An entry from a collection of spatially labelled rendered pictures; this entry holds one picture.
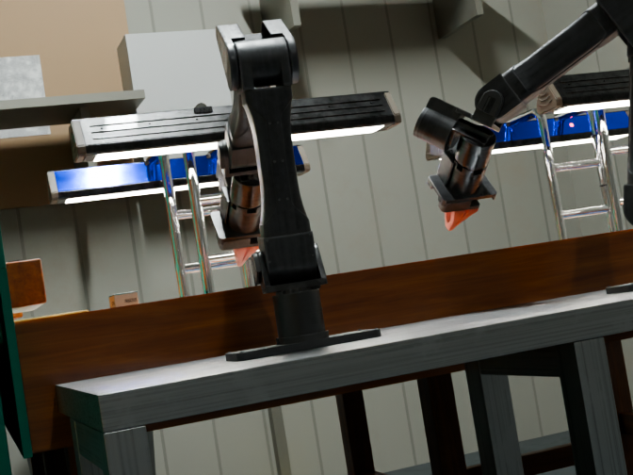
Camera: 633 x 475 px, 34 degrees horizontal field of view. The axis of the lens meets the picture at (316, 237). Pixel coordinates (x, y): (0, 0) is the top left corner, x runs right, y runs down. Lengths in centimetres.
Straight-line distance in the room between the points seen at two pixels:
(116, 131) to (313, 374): 84
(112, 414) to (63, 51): 301
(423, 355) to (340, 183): 303
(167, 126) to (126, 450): 90
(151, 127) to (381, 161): 249
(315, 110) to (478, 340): 84
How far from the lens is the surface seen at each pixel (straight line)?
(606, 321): 135
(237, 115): 153
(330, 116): 198
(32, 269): 165
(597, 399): 134
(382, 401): 423
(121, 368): 154
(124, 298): 157
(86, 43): 405
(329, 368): 117
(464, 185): 171
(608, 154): 247
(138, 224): 397
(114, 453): 111
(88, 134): 187
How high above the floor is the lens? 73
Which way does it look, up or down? 3 degrees up
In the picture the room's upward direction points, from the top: 9 degrees counter-clockwise
